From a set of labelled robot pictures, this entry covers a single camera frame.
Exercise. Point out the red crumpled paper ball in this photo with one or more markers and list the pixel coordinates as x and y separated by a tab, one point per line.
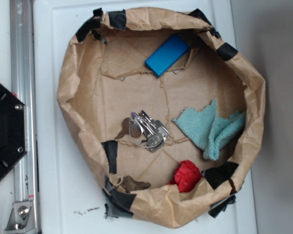
186	176

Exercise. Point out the blue rectangular block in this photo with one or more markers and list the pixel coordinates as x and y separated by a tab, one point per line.
166	55

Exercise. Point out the brown paper bag bin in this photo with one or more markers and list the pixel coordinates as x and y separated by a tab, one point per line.
104	79

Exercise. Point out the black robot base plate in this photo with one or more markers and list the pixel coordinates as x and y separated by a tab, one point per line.
12	131

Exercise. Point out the silver key bunch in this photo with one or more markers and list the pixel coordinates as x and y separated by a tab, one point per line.
144	131

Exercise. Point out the metal corner bracket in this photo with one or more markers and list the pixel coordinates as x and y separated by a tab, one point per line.
21	220

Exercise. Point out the teal terry cloth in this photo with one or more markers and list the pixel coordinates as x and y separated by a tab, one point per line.
208	131

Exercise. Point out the aluminium extrusion rail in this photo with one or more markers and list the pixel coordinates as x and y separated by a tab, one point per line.
23	85

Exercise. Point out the brown rock piece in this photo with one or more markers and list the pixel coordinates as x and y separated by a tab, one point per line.
128	184

